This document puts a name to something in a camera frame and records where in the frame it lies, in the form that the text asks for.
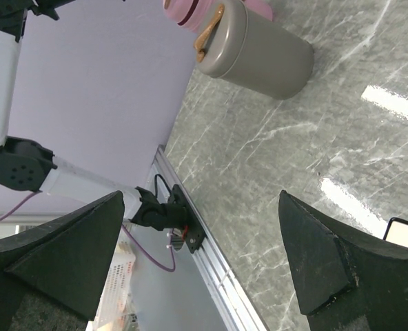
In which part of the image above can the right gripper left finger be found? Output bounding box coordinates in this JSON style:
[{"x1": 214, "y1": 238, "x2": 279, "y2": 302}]
[{"x1": 0, "y1": 191, "x2": 125, "y2": 330}]

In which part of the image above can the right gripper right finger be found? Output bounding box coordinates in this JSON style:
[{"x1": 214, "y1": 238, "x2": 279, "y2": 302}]
[{"x1": 278, "y1": 190, "x2": 408, "y2": 330}]

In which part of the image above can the grey cylindrical container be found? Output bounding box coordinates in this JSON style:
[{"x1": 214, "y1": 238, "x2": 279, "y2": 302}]
[{"x1": 222, "y1": 10, "x2": 314, "y2": 100}]

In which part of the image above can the pink round lid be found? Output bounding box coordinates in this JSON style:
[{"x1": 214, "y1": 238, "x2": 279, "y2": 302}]
[{"x1": 163, "y1": 0, "x2": 213, "y2": 33}]

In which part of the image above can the pink cylindrical container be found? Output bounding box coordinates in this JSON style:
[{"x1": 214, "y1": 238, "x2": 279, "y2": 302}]
[{"x1": 243, "y1": 0, "x2": 274, "y2": 21}]

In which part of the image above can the grey round lid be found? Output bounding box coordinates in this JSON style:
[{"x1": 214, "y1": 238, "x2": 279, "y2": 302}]
[{"x1": 194, "y1": 1, "x2": 247, "y2": 78}]

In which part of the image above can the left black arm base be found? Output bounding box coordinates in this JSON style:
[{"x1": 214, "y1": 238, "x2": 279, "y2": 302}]
[{"x1": 154, "y1": 174, "x2": 206, "y2": 254}]

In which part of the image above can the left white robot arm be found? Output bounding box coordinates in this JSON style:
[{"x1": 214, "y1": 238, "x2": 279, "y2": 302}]
[{"x1": 0, "y1": 1, "x2": 193, "y2": 218}]

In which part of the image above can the white square plate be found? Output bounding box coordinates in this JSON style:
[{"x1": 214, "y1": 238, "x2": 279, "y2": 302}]
[{"x1": 383, "y1": 217, "x2": 408, "y2": 248}]

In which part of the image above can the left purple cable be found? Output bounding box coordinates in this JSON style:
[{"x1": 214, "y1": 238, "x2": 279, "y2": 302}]
[{"x1": 0, "y1": 191, "x2": 177, "y2": 273}]

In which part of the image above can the aluminium rail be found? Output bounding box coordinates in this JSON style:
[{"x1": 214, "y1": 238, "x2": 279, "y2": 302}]
[{"x1": 153, "y1": 145, "x2": 267, "y2": 330}]

